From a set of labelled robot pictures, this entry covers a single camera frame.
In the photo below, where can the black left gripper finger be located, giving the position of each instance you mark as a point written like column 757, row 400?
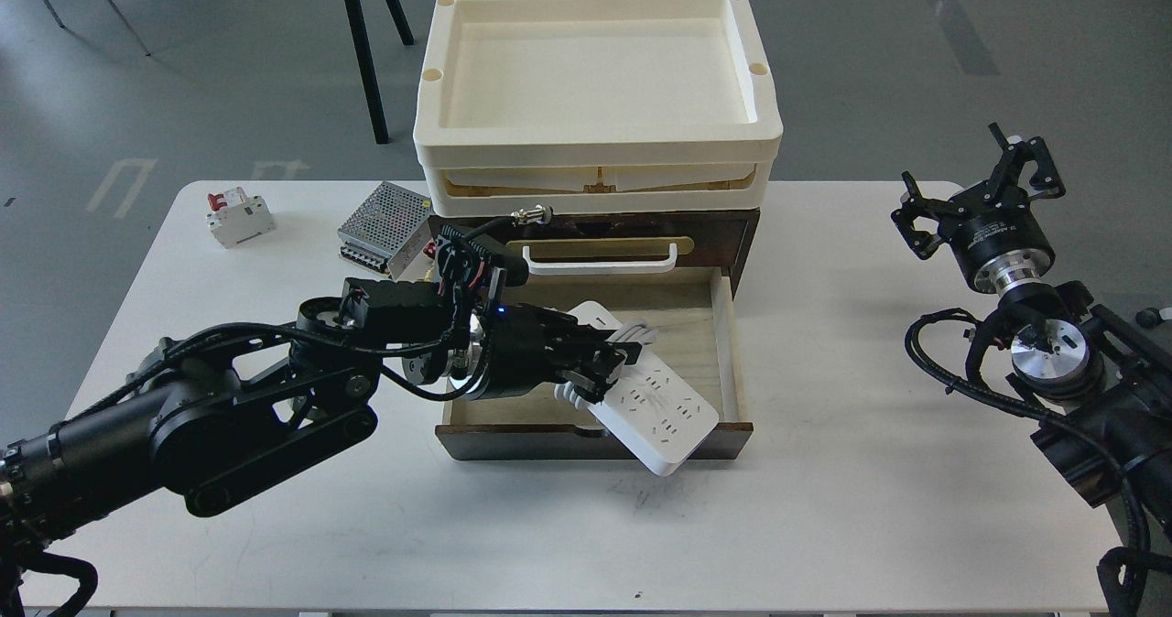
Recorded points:
column 586, row 379
column 571, row 341

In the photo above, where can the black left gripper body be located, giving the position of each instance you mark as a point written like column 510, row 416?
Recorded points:
column 525, row 346

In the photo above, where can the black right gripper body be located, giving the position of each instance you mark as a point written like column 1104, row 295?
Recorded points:
column 993, row 226

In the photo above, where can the white power strip with cable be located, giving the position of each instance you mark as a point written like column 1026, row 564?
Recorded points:
column 651, row 409

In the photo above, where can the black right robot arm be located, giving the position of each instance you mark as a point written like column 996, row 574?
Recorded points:
column 1098, row 389

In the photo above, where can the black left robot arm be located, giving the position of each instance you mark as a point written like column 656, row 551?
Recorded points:
column 234, row 410

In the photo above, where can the open wooden drawer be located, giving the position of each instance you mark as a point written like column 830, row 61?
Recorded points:
column 692, row 311

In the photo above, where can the metal mesh power supply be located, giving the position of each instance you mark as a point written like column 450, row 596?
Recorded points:
column 388, row 231

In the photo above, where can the cream plastic stacked tray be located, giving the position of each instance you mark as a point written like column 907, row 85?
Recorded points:
column 595, row 106

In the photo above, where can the white circuit breaker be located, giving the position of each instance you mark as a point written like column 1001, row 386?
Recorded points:
column 235, row 217

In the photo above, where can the white drawer handle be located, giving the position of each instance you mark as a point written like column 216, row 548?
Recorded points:
column 600, row 268

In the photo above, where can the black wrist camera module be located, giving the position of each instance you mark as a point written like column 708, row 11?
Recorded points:
column 465, row 257

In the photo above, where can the brass valve red handle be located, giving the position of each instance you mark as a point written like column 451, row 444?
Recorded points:
column 427, row 262

